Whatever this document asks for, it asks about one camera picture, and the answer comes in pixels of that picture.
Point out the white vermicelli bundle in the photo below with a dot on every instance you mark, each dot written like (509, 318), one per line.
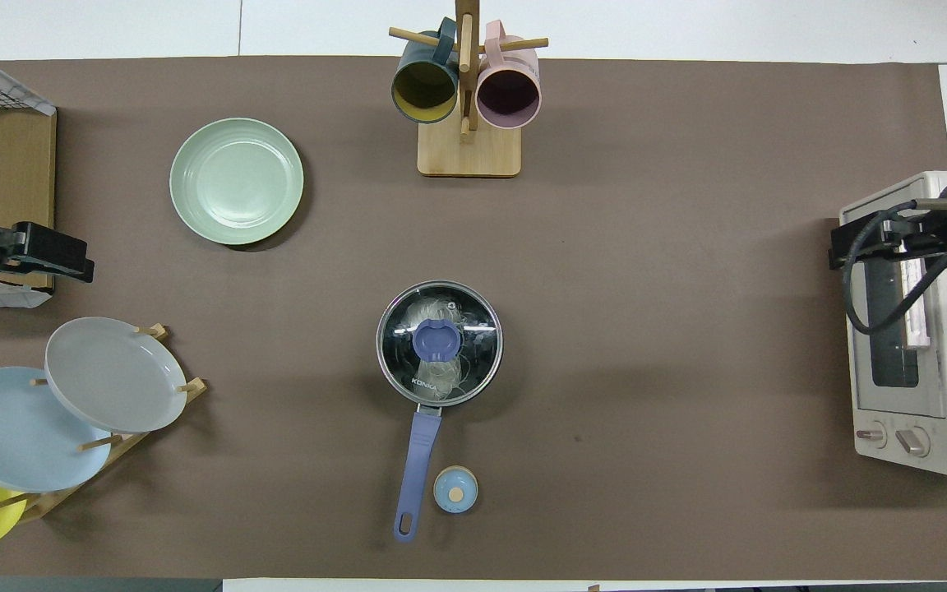
(422, 316)

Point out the glass lid with blue knob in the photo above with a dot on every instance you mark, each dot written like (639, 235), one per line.
(438, 339)

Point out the wooden board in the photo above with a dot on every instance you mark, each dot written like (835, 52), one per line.
(17, 164)

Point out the grey plate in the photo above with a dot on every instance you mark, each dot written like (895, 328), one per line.
(112, 374)

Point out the wooden plate rack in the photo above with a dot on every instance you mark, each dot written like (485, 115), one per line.
(46, 501)

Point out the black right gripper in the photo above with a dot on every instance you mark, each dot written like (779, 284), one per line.
(880, 238)

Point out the beige toaster oven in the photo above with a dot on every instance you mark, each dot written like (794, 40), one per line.
(934, 411)

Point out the light blue plate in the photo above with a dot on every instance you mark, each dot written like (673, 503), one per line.
(13, 427)

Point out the pink mug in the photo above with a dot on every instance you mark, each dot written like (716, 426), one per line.
(509, 94)

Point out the teal mug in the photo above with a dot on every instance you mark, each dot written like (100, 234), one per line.
(424, 89)

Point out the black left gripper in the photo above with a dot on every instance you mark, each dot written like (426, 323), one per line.
(50, 247)

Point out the wooden mug tree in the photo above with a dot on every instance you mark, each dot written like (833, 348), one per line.
(469, 152)

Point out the brown table mat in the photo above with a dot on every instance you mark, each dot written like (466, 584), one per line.
(646, 370)

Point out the light green plate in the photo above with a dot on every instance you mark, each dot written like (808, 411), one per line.
(235, 181)

